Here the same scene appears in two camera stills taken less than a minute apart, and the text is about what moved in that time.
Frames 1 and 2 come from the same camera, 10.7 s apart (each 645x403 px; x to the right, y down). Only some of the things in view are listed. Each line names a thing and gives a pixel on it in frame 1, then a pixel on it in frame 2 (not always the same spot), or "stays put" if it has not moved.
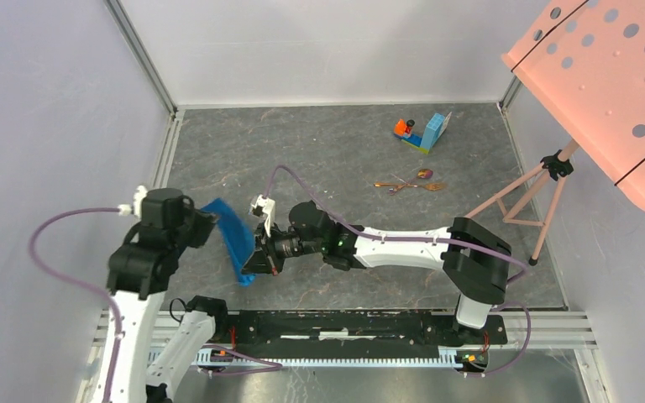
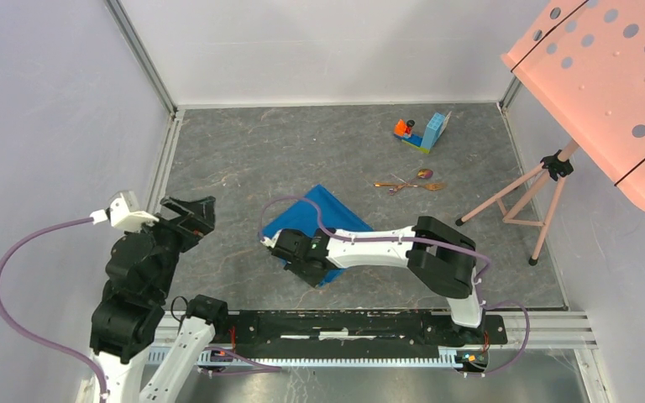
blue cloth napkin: (239, 238) to (304, 216)
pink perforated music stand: (606, 72) stays put
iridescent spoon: (422, 173) stays put
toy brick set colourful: (432, 133) stays put
